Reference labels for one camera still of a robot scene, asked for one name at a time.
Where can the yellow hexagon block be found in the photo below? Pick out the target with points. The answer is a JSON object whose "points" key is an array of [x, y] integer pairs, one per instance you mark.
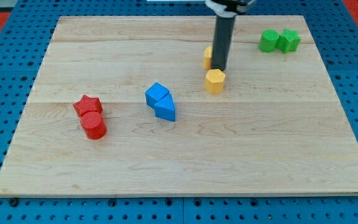
{"points": [[214, 81]]}

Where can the blue cube block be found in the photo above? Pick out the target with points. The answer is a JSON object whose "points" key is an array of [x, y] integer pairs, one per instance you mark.
{"points": [[155, 93]]}

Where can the green cylinder block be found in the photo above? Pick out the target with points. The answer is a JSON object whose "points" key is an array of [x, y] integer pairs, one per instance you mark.
{"points": [[268, 40]]}

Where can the red star block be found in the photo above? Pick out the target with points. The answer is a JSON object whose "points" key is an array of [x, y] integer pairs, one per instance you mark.
{"points": [[87, 104]]}

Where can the red cylinder block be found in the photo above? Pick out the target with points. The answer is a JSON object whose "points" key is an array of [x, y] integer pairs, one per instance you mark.
{"points": [[93, 125]]}

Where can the blue triangle block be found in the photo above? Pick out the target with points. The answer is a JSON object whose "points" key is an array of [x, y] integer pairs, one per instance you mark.
{"points": [[165, 108]]}

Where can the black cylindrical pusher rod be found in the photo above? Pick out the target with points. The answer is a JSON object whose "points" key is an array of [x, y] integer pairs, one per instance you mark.
{"points": [[222, 41]]}

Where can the yellow heart block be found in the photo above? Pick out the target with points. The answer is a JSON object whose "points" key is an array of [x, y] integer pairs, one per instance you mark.
{"points": [[208, 52]]}

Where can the green star block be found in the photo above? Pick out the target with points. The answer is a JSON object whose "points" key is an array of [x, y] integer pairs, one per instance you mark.
{"points": [[288, 41]]}

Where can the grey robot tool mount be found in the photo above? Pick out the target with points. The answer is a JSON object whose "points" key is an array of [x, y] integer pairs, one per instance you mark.
{"points": [[230, 8]]}

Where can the wooden board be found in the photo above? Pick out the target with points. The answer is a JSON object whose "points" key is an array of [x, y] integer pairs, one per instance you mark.
{"points": [[276, 130]]}

